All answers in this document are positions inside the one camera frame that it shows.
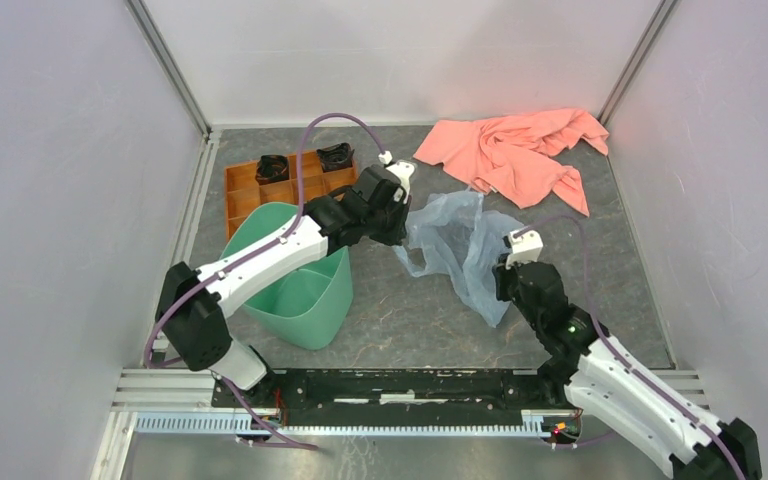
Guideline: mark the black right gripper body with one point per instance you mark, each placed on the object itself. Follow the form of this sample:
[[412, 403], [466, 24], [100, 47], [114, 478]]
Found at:
[[506, 284]]

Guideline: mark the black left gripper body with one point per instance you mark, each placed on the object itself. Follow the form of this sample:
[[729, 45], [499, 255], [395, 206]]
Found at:
[[386, 227]]

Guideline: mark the translucent blue trash bag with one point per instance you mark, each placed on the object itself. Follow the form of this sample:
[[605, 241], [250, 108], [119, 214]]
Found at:
[[454, 235]]

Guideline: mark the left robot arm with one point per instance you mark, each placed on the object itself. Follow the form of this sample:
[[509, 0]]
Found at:
[[195, 303]]

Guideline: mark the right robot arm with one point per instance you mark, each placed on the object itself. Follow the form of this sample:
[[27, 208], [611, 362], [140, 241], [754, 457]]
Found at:
[[591, 370]]

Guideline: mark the green plastic trash bin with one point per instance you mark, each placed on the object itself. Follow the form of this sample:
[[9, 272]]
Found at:
[[308, 306]]

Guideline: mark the pink cloth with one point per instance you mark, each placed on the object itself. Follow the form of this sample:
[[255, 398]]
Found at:
[[514, 155]]

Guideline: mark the orange compartment tray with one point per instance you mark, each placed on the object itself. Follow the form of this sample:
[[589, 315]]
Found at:
[[243, 194]]

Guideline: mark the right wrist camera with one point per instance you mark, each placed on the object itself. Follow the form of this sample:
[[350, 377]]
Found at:
[[525, 246]]

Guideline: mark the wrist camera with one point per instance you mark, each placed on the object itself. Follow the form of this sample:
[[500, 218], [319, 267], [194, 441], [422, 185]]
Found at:
[[404, 171], [525, 246]]

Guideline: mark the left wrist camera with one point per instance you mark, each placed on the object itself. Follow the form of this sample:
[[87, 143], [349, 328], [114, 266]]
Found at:
[[404, 171]]

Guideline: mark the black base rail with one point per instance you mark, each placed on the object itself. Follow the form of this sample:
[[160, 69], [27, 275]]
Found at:
[[406, 397]]

